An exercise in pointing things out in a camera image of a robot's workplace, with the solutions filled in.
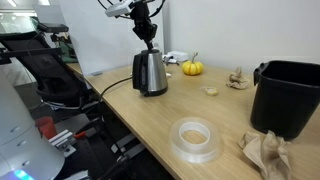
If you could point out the small yellow pumpkin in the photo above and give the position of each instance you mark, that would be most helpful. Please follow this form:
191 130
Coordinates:
192 67

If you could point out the silver aluminium extrusion bracket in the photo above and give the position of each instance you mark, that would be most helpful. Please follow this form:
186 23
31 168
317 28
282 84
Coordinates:
62 141

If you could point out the red plastic cup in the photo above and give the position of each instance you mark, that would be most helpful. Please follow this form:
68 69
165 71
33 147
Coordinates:
46 127

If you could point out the black camera on stand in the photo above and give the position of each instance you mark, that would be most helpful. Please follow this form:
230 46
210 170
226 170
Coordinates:
52 27

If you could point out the large crumpled brown paper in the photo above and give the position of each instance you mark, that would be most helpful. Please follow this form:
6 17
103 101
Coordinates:
266 153

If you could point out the large clear tape roll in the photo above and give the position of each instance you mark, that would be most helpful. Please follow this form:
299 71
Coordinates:
196 148

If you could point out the stainless steel electric kettle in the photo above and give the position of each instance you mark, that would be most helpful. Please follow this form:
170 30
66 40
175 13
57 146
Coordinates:
154 73

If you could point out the small yellow tape roll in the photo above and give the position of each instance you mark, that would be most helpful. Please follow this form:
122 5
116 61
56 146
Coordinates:
211 91

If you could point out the black plastic bin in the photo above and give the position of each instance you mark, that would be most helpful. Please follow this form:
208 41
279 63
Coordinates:
283 100

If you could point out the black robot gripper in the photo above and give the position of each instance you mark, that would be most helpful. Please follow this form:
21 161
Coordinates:
143 21

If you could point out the black office chair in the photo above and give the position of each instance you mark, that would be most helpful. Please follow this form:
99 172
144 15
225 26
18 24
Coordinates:
50 73

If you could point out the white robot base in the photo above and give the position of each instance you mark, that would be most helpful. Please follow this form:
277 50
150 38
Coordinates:
23 140

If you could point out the white power adapter box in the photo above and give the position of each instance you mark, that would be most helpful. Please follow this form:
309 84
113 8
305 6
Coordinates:
178 55

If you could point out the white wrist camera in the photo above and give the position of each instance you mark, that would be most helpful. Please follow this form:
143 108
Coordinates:
118 8

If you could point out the white backdrop board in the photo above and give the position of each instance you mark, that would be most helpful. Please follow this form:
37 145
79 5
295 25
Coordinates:
100 40

